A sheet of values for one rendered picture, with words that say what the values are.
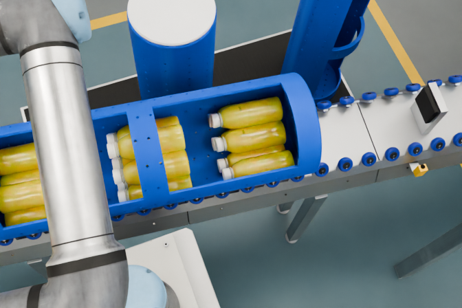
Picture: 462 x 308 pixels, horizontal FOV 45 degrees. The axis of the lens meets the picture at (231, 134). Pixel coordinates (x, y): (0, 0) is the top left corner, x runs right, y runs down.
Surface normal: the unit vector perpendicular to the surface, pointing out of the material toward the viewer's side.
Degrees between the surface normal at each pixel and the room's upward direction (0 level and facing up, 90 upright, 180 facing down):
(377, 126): 0
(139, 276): 5
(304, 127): 28
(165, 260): 3
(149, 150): 21
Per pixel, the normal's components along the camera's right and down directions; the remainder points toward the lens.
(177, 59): 0.11, 0.90
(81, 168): 0.52, -0.25
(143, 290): 0.14, -0.47
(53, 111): 0.00, -0.16
